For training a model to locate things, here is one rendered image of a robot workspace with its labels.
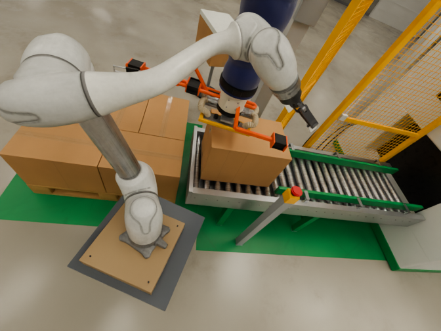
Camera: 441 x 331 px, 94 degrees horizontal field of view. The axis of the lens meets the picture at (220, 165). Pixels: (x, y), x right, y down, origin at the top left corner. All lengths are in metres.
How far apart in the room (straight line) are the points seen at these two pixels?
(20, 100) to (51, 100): 0.05
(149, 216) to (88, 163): 0.95
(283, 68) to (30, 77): 0.56
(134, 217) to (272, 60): 0.74
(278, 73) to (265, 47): 0.08
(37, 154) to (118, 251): 1.03
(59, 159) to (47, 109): 1.30
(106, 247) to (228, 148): 0.88
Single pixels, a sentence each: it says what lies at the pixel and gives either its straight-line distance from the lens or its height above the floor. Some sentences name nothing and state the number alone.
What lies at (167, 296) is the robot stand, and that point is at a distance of 1.19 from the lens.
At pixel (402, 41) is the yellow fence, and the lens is 2.04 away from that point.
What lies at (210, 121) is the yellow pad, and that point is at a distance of 1.30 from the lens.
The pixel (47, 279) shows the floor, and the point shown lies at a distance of 2.09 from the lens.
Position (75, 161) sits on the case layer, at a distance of 1.80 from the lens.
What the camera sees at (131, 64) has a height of 1.23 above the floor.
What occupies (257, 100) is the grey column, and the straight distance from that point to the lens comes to 2.54.
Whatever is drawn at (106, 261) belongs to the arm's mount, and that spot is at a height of 0.83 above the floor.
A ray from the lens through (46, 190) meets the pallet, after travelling 2.29.
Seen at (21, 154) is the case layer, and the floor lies 0.54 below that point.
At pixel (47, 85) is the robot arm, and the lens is 0.56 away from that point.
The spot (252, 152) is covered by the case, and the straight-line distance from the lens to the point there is 1.44.
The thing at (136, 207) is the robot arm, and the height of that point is 1.09.
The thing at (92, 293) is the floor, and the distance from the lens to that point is 1.99.
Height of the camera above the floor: 1.93
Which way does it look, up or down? 51 degrees down
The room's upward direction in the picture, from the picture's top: 24 degrees clockwise
